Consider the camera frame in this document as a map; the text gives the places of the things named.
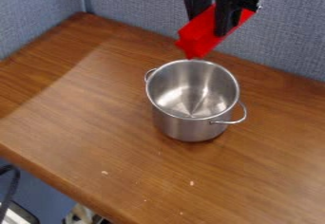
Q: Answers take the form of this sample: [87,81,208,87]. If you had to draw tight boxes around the stainless steel pot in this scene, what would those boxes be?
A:
[143,59,247,142]

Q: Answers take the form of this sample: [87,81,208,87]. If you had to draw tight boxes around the red rectangular block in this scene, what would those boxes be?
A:
[175,2,254,59]

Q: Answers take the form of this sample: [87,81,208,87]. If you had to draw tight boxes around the white object below table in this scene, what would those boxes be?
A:
[63,204,112,224]

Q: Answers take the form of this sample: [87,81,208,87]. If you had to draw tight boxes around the black and grey corner object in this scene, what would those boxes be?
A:
[1,202,40,224]

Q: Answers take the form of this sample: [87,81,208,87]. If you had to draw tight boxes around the black cable loop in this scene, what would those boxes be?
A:
[0,164,21,224]

